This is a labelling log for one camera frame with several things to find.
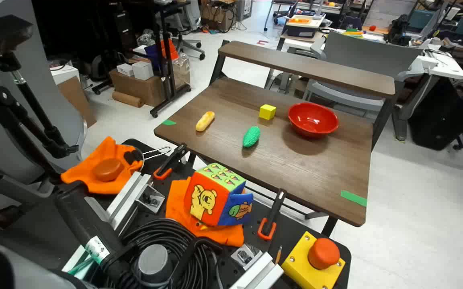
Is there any red plastic bowl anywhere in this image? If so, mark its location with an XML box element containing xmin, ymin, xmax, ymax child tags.
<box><xmin>286</xmin><ymin>101</ymin><xmax>341</xmax><ymax>139</ymax></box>

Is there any white desk with clutter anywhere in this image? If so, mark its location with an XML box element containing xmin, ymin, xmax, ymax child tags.
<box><xmin>390</xmin><ymin>41</ymin><xmax>463</xmax><ymax>141</ymax></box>

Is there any black metal floor stand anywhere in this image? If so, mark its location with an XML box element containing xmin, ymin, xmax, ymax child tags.
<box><xmin>148</xmin><ymin>3</ymin><xmax>193</xmax><ymax>119</ymax></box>

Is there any wooden table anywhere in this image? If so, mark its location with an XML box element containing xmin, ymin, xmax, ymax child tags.
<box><xmin>217</xmin><ymin>40</ymin><xmax>397</xmax><ymax>99</ymax></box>

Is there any black camera on stand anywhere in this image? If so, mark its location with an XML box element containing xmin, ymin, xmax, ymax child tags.
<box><xmin>0</xmin><ymin>13</ymin><xmax>80</xmax><ymax>162</ymax></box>

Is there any yellow toy corn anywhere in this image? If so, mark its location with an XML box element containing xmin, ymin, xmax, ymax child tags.
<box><xmin>194</xmin><ymin>109</ymin><xmax>217</xmax><ymax>135</ymax></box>

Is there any tall brown cardboard box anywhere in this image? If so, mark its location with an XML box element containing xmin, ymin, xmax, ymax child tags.
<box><xmin>48</xmin><ymin>62</ymin><xmax>98</xmax><ymax>128</ymax></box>

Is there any green plastic toy vegetable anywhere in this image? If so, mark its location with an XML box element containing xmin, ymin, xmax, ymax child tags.
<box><xmin>241</xmin><ymin>125</ymin><xmax>263</xmax><ymax>151</ymax></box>

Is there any yellow box red button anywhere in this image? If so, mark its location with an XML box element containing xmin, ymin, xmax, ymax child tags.
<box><xmin>280</xmin><ymin>229</ymin><xmax>347</xmax><ymax>289</ymax></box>

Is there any open cardboard box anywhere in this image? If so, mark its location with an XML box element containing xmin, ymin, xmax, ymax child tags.
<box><xmin>108</xmin><ymin>54</ymin><xmax>191</xmax><ymax>107</ymax></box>

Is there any colourful soft toy cube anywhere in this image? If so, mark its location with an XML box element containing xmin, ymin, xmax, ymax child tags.
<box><xmin>181</xmin><ymin>162</ymin><xmax>255</xmax><ymax>228</ymax></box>

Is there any black clamp orange handle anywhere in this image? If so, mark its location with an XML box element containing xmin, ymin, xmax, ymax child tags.
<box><xmin>255</xmin><ymin>189</ymin><xmax>286</xmax><ymax>242</ymax></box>
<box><xmin>151</xmin><ymin>141</ymin><xmax>188</xmax><ymax>183</ymax></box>

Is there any black cable bundle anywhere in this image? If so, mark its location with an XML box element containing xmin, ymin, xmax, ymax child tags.
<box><xmin>101</xmin><ymin>215</ymin><xmax>254</xmax><ymax>289</ymax></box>

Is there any grey round disc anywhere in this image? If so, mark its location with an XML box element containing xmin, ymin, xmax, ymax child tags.
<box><xmin>133</xmin><ymin>242</ymin><xmax>173</xmax><ymax>289</ymax></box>

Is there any white green connector plug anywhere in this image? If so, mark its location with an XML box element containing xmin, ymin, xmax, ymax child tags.
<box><xmin>83</xmin><ymin>234</ymin><xmax>111</xmax><ymax>265</ymax></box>

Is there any orange cloth with dish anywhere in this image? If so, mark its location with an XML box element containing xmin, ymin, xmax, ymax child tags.
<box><xmin>59</xmin><ymin>135</ymin><xmax>145</xmax><ymax>196</ymax></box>

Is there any black bin under desk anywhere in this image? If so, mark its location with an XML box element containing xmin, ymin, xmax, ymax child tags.
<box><xmin>407</xmin><ymin>78</ymin><xmax>463</xmax><ymax>152</ymax></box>

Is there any orange cloth under toy cube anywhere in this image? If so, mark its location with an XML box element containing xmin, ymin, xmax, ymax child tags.
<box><xmin>164</xmin><ymin>176</ymin><xmax>247</xmax><ymax>249</ymax></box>

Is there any aluminium extrusion bar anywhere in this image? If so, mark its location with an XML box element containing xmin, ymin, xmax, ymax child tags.
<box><xmin>104</xmin><ymin>172</ymin><xmax>153</xmax><ymax>231</ymax></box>
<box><xmin>230</xmin><ymin>250</ymin><xmax>286</xmax><ymax>289</ymax></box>

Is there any grey office chair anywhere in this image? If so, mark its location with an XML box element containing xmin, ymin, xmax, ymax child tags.
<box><xmin>302</xmin><ymin>29</ymin><xmax>424</xmax><ymax>117</ymax></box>

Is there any small yellow cube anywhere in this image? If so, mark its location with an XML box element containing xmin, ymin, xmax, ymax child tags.
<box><xmin>257</xmin><ymin>102</ymin><xmax>278</xmax><ymax>122</ymax></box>

